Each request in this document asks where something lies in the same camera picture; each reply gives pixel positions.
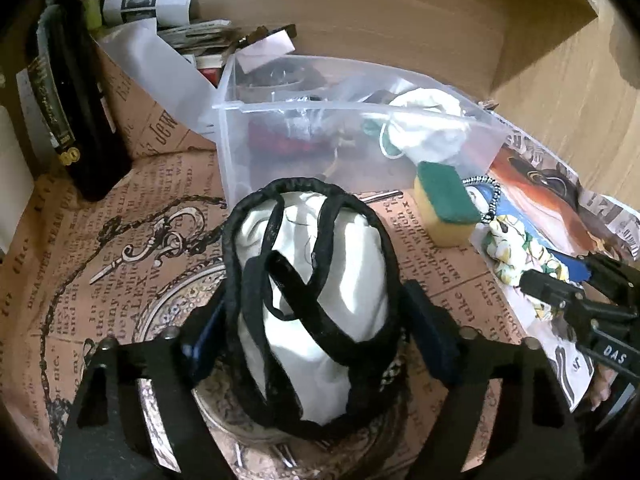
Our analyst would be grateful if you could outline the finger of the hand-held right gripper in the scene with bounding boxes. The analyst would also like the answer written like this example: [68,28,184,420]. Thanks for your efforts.
[519,269,590,313]
[566,251,640,306]

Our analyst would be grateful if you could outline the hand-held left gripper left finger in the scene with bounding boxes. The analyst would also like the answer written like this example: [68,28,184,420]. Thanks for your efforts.
[57,292,227,480]

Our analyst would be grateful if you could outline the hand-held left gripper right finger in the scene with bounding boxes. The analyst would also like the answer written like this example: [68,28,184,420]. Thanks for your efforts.
[402,280,587,480]

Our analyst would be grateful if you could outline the floral fabric scrunchie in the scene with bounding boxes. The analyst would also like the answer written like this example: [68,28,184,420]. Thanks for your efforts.
[481,214,572,322]

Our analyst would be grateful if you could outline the white cloth with black trim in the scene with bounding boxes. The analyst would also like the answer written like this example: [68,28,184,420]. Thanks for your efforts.
[220,177,407,442]

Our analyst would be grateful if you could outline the clear plastic bin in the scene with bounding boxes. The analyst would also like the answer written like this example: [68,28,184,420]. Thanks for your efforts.
[212,55,514,211]

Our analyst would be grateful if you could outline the person's right hand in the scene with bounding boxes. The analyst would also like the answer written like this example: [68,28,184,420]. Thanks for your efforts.
[589,366,617,412]

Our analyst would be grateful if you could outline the colourful printed magazine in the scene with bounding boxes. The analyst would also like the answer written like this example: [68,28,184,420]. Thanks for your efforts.
[470,124,640,412]

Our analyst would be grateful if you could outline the vintage newspaper print paper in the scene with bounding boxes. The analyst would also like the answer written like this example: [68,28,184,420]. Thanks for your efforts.
[0,50,531,480]

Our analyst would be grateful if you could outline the yellow sponge with green pad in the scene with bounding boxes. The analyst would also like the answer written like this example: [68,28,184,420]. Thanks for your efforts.
[413,161,484,247]

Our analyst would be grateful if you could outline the white and green cloth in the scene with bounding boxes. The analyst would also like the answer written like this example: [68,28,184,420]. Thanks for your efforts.
[379,87,477,166]

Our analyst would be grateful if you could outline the red fabric item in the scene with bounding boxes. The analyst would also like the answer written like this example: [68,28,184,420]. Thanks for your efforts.
[246,119,323,162]

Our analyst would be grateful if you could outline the white panel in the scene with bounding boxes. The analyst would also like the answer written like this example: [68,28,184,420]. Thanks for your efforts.
[0,104,35,253]

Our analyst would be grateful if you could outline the dark glass bottle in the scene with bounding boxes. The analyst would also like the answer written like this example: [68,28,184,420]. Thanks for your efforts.
[24,0,134,202]

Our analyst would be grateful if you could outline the white card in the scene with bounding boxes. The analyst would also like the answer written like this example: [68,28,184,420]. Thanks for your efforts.
[234,29,297,75]

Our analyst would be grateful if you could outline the stack of paper cards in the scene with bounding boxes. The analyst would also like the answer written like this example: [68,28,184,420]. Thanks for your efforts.
[159,19,233,57]

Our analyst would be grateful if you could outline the rolled printed paper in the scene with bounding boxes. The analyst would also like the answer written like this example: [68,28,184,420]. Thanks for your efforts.
[99,0,200,27]

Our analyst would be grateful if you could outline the beaded chain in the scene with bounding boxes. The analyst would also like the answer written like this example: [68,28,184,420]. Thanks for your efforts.
[461,175,504,224]

